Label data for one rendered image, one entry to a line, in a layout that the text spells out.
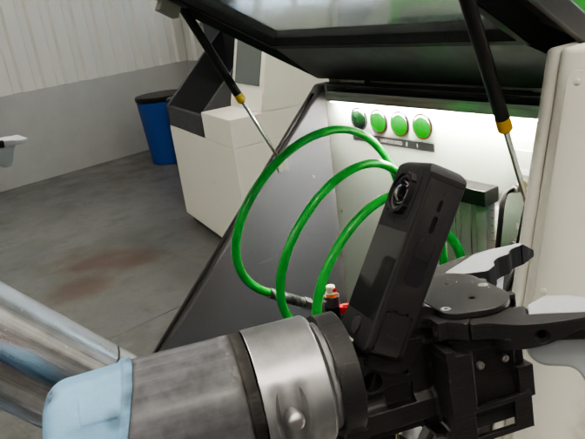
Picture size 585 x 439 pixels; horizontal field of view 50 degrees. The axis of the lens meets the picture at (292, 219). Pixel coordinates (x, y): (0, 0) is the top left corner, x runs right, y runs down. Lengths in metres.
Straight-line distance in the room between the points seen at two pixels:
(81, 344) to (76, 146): 7.41
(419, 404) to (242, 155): 3.55
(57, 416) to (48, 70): 7.43
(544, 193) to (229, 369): 0.57
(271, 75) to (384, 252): 3.58
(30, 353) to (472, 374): 0.28
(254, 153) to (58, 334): 3.50
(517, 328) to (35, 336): 0.31
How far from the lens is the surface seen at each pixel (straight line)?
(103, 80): 7.97
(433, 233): 0.35
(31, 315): 0.46
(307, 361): 0.34
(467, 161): 1.18
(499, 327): 0.36
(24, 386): 0.46
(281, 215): 1.40
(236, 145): 3.87
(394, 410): 0.38
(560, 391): 0.86
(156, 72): 8.30
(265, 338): 0.35
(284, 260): 0.92
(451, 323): 0.36
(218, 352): 0.35
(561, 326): 0.36
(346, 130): 1.06
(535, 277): 0.85
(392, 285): 0.35
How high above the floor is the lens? 1.65
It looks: 20 degrees down
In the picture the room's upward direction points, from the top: 8 degrees counter-clockwise
